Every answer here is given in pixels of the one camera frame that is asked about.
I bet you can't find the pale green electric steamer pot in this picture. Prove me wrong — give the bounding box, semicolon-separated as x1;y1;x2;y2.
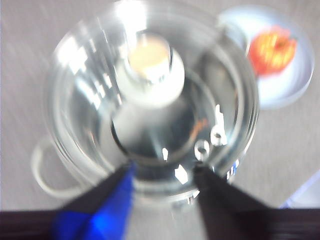
31;14;262;212

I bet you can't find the orange pumpkin with green stem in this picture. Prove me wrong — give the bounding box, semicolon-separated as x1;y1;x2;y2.
247;24;299;76

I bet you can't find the blue round plate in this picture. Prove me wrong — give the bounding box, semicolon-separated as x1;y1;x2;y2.
216;6;315;111

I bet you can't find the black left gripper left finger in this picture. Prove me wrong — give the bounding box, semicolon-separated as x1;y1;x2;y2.
0;161;138;240

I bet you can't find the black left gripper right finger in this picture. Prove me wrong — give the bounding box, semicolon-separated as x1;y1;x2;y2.
193;166;320;240

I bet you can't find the glass lid with green knob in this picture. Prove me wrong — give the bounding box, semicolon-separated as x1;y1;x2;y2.
44;0;261;208

